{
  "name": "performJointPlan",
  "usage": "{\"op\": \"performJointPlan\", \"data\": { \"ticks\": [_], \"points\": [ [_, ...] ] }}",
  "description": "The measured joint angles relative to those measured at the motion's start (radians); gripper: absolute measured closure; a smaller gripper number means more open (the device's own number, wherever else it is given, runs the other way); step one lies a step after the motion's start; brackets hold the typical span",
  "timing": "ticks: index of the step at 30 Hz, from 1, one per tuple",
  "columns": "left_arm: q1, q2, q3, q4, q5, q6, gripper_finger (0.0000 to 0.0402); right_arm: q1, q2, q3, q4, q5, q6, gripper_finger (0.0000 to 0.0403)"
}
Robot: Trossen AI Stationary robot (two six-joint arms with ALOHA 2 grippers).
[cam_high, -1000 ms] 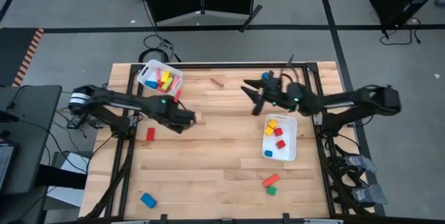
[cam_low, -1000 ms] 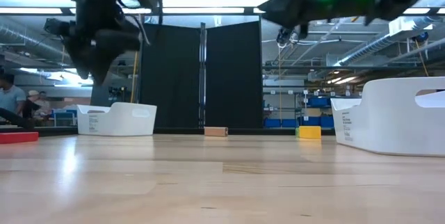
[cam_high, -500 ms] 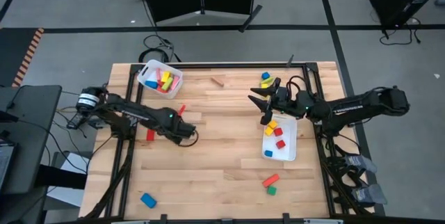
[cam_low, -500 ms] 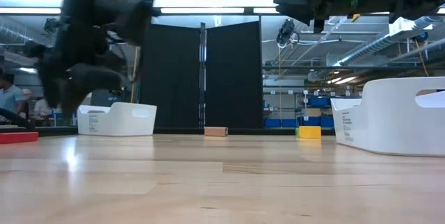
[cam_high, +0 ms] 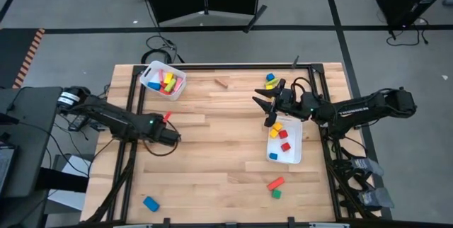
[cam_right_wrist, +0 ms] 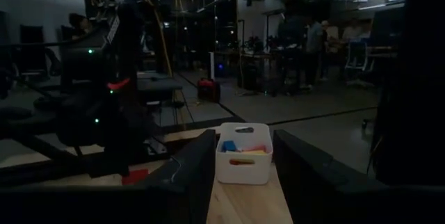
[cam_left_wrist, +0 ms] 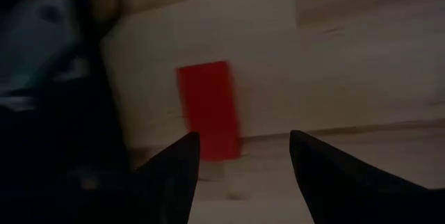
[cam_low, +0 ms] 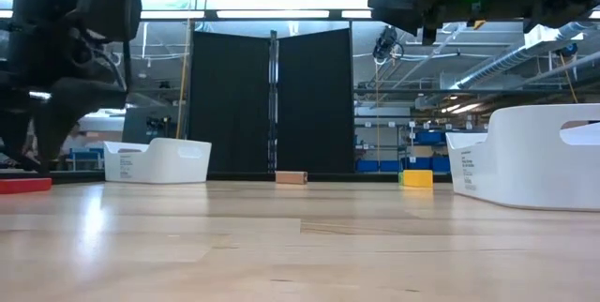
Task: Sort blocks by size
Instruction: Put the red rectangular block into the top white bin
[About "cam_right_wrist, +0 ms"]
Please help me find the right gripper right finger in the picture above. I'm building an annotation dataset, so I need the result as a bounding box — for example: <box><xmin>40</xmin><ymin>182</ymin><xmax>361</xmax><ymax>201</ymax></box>
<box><xmin>273</xmin><ymin>129</ymin><xmax>380</xmax><ymax>224</ymax></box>

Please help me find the black equipment cart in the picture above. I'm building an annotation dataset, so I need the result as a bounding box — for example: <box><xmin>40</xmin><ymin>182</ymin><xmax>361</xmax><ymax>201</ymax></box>
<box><xmin>135</xmin><ymin>72</ymin><xmax>184</xmax><ymax>109</ymax></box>

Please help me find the black partition panel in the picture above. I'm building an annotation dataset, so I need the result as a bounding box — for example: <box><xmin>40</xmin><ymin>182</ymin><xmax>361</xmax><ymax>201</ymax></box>
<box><xmin>370</xmin><ymin>0</ymin><xmax>445</xmax><ymax>187</ymax></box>

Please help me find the blue long wooden block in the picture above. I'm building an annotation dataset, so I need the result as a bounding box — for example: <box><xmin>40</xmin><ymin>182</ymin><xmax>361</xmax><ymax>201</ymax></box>
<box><xmin>221</xmin><ymin>140</ymin><xmax>238</xmax><ymax>153</ymax></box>

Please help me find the black aluminium rig frame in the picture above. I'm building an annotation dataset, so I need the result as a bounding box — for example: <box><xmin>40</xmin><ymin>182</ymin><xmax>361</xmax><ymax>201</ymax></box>
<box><xmin>0</xmin><ymin>115</ymin><xmax>244</xmax><ymax>189</ymax></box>

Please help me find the pink long wooden block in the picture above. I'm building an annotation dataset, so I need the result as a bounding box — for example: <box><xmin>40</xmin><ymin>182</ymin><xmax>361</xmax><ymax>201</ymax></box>
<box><xmin>242</xmin><ymin>144</ymin><xmax>267</xmax><ymax>152</ymax></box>

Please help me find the yellow hanging cord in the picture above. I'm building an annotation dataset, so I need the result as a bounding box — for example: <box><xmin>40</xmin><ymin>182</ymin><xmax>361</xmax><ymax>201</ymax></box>
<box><xmin>127</xmin><ymin>0</ymin><xmax>175</xmax><ymax>79</ymax></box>

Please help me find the office chair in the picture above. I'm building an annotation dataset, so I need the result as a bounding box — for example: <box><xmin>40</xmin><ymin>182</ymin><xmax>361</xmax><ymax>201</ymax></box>
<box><xmin>345</xmin><ymin>40</ymin><xmax>370</xmax><ymax>74</ymax></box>

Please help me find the person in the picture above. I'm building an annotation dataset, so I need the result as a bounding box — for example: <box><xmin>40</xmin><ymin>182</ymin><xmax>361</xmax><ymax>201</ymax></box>
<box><xmin>277</xmin><ymin>6</ymin><xmax>309</xmax><ymax>91</ymax></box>
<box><xmin>305</xmin><ymin>20</ymin><xmax>326</xmax><ymax>89</ymax></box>
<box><xmin>67</xmin><ymin>12</ymin><xmax>94</xmax><ymax>39</ymax></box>

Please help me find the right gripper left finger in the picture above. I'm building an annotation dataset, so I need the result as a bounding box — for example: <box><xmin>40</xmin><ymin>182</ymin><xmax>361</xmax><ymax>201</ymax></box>
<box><xmin>138</xmin><ymin>129</ymin><xmax>217</xmax><ymax>224</ymax></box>

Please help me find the red black equipment case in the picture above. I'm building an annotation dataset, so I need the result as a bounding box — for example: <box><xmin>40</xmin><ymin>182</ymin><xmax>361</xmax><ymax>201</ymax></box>
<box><xmin>196</xmin><ymin>77</ymin><xmax>221</xmax><ymax>104</ymax></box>

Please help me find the white plastic bin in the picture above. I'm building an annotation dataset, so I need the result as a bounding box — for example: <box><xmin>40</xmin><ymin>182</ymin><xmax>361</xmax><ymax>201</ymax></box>
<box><xmin>215</xmin><ymin>122</ymin><xmax>274</xmax><ymax>186</ymax></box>

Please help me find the red long wooden block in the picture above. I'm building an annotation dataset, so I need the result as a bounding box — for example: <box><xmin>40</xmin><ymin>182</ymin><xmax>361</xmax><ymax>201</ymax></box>
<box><xmin>121</xmin><ymin>168</ymin><xmax>150</xmax><ymax>186</ymax></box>

